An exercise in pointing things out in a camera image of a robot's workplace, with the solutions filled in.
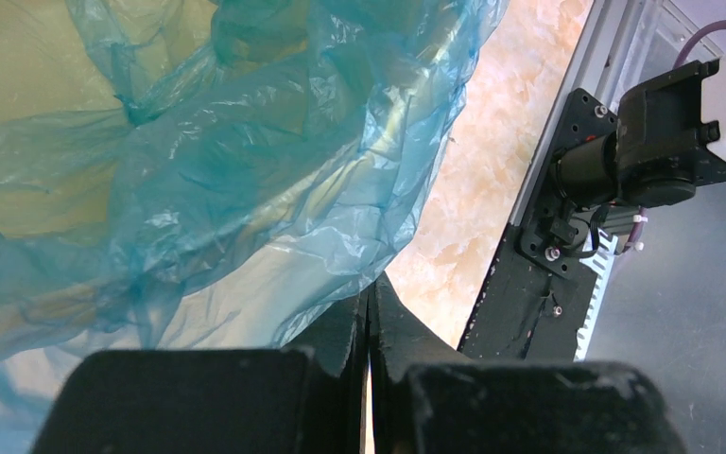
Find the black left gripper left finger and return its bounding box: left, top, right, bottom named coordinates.
left=32, top=294, right=368, bottom=453

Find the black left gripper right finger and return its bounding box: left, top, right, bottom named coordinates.
left=368, top=275, right=686, bottom=453

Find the blue plastic trash bag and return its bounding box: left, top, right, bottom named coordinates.
left=0, top=0, right=511, bottom=377

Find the yellow plastic trash bin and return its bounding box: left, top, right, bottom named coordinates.
left=0, top=0, right=452, bottom=352

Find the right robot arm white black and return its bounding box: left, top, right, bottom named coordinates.
left=552, top=55, right=726, bottom=208

